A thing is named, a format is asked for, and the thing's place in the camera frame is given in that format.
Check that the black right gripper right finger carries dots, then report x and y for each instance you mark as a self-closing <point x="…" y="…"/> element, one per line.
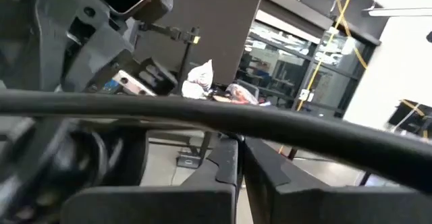
<point x="280" y="203"/>

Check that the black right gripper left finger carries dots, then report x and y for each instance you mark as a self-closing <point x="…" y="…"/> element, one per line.
<point x="209" y="200"/>

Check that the black tripod stand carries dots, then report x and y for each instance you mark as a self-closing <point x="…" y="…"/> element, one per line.
<point x="187" y="62"/>

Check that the white plastic bag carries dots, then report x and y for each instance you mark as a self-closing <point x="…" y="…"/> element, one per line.
<point x="200" y="75"/>

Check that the clear plastic bag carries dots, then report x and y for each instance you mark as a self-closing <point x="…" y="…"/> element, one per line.
<point x="243" y="94"/>

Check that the black computer monitor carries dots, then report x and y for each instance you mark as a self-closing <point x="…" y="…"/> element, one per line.
<point x="405" y="116"/>

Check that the LED light strip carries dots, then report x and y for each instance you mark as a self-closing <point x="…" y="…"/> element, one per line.
<point x="398" y="12"/>

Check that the black ceiling camera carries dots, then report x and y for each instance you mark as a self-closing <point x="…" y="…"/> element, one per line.
<point x="429" y="36"/>

